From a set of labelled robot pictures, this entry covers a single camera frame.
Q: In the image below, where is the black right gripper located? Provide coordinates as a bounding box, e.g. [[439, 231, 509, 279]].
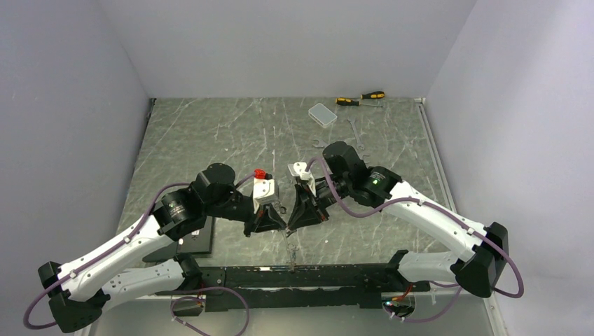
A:
[[287, 174, 352, 230]]

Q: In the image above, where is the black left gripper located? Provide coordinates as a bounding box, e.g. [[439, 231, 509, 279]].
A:
[[205, 192, 286, 237]]

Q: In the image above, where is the metal key organizer plate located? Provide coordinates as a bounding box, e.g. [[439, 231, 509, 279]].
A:
[[282, 225, 299, 273]]

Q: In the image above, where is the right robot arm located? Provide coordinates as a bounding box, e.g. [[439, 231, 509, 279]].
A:
[[288, 141, 518, 298]]

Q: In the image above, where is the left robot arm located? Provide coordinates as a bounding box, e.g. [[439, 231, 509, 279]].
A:
[[38, 163, 284, 333]]

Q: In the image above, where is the large silver wrench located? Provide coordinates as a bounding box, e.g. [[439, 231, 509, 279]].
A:
[[312, 139, 370, 164]]

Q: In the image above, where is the black flat box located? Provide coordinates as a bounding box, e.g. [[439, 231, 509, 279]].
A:
[[144, 216, 216, 263]]

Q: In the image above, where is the small silver wrench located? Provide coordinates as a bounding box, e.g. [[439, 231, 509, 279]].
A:
[[347, 116, 365, 151]]

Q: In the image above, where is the clear plastic box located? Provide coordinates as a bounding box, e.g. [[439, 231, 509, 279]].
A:
[[308, 103, 338, 129]]

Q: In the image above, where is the yellow black screwdriver front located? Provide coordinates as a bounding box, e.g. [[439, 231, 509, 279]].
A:
[[335, 97, 382, 108]]

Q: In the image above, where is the yellow black screwdriver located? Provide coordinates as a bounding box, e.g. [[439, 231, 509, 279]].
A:
[[355, 91, 385, 100], [335, 97, 382, 108]]

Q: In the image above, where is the yellow black screwdriver rear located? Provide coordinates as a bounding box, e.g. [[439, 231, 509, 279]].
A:
[[355, 91, 385, 100]]

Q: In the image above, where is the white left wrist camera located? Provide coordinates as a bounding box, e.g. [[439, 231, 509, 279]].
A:
[[252, 178, 279, 207]]

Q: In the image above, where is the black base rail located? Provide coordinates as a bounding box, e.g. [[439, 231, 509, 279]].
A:
[[153, 252, 430, 312]]

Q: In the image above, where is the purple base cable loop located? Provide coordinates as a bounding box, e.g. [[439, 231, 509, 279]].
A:
[[170, 286, 251, 336]]

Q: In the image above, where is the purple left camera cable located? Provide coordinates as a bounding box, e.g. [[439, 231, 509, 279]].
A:
[[23, 169, 272, 331]]

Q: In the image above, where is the purple camera cable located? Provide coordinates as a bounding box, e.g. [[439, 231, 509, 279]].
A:
[[23, 169, 272, 331], [304, 156, 525, 299]]

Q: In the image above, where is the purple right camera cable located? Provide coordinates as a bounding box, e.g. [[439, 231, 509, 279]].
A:
[[304, 156, 525, 299]]

